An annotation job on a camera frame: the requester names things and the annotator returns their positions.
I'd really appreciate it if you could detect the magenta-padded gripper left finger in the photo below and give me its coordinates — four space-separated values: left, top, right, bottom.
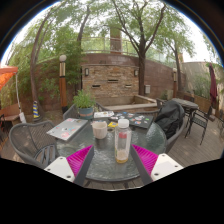
44 144 96 187

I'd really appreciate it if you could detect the blue yellow striped bollard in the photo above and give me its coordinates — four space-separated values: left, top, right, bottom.
31 100 42 120

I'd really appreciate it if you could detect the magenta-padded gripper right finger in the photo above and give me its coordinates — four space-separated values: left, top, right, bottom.
130 143 185 186

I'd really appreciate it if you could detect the grey mesh patio chair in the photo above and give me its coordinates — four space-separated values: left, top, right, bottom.
154 99 186 154
8 120 60 168
155 97 168 109
62 101 112 121

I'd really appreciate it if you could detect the white booklet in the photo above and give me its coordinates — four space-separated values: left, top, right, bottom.
93 110 115 120

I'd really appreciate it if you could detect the forked dark-trunk tree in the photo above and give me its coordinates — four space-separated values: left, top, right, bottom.
109 0 174 97

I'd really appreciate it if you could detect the black jacket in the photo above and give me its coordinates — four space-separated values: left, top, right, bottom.
155 100 185 139

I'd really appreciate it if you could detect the orange patio umbrella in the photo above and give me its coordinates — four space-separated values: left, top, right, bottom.
0 65 23 116

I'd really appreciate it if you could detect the green plant in blue pot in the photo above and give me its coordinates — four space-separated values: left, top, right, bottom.
72 89 97 120

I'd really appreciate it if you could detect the maroon closed patio umbrella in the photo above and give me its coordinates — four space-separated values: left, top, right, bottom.
208 63 219 108

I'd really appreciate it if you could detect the beige ribbed ceramic mug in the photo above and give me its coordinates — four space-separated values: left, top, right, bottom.
91 120 109 140

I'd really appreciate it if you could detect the wooden bench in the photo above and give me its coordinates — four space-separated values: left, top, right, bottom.
0 103 21 123

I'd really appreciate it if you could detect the wooden lamp post white globe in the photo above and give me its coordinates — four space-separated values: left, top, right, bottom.
58 54 68 114

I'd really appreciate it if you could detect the silver laptop with stickers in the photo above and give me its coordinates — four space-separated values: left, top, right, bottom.
46 117 89 142

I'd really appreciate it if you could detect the black laptop with stickers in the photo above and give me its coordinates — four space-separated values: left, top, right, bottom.
108 111 155 130

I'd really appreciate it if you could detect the stone water basin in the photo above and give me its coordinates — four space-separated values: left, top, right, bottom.
96 94 158 113

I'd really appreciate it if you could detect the clear plastic bottle white cap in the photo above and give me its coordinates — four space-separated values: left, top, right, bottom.
114 118 133 164

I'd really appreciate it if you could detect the black metal patio chair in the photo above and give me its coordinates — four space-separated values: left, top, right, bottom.
184 106 216 146

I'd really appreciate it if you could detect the round dark patio table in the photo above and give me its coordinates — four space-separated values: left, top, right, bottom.
171 97 199 111

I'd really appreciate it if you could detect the leaning tree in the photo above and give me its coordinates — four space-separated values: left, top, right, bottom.
29 6 68 118

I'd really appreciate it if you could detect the white umbrella base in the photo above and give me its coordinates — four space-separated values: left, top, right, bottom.
18 111 28 124

